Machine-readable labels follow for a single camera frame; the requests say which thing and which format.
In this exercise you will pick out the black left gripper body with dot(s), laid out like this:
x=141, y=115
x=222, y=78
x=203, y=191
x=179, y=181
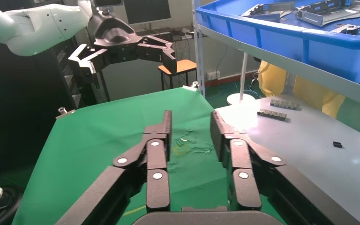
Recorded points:
x=111, y=37

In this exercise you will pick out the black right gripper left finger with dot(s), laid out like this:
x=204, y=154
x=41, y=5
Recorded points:
x=156, y=186

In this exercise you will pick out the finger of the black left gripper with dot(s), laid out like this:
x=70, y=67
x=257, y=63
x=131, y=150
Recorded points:
x=167, y=52
x=85, y=59

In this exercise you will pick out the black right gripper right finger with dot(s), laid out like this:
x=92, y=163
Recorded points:
x=245, y=189

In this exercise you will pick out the stamped sheet metal bracket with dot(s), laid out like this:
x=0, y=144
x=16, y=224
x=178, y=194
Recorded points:
x=346, y=29
x=279, y=7
x=332, y=14

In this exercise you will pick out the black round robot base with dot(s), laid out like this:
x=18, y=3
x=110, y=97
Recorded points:
x=9, y=206

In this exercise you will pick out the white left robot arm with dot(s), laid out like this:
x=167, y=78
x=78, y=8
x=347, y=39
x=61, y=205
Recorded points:
x=27, y=28

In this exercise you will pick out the orange seat stool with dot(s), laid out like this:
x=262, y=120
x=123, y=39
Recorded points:
x=180, y=66

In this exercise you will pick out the dark background desk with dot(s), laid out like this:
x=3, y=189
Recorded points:
x=180, y=32

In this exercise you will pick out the black equipment rack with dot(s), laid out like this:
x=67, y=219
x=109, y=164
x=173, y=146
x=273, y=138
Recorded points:
x=74, y=93

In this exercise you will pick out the dark computer monitor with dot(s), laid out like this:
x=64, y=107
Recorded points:
x=147, y=11

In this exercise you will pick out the green table cloth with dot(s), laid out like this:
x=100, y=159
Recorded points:
x=90, y=149

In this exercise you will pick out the ribbed grey metal strip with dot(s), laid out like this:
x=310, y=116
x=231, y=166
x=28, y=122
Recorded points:
x=285, y=105
x=272, y=115

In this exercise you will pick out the white round lamp stand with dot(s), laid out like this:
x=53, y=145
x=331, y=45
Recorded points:
x=240, y=98

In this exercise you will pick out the small black block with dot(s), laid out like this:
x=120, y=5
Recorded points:
x=337, y=144

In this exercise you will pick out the yellow plastic bag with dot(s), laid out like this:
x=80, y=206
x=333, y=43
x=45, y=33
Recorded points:
x=273, y=80

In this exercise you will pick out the blue plastic bin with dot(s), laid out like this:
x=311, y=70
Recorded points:
x=338, y=59

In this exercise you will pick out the perforated grey shelf post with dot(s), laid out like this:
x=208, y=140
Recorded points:
x=198, y=56

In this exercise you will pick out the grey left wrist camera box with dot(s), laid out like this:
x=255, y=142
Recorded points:
x=107, y=3

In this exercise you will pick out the white wall outlet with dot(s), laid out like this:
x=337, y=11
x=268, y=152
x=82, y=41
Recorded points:
x=213, y=75

